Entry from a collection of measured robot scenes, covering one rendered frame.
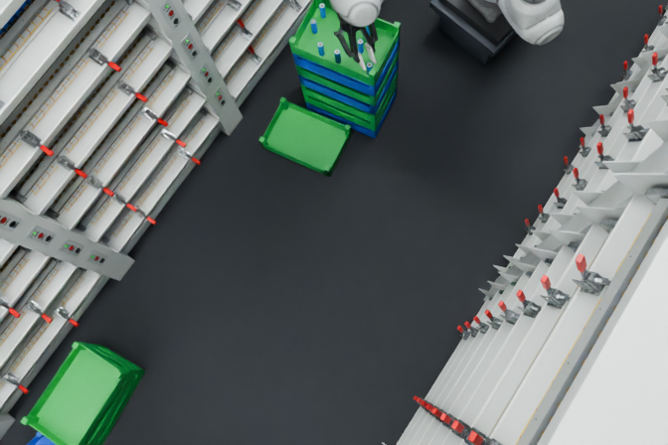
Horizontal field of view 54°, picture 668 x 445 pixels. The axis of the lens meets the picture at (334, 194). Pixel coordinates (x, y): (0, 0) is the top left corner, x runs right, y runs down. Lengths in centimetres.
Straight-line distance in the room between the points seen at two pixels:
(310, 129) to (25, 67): 127
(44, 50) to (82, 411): 129
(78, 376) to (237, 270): 65
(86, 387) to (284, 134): 116
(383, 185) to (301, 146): 36
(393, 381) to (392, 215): 61
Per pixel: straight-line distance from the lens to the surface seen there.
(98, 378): 243
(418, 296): 242
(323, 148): 255
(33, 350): 252
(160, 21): 188
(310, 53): 212
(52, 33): 165
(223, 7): 221
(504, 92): 268
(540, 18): 229
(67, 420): 248
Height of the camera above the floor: 240
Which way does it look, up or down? 74 degrees down
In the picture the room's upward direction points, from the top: 14 degrees counter-clockwise
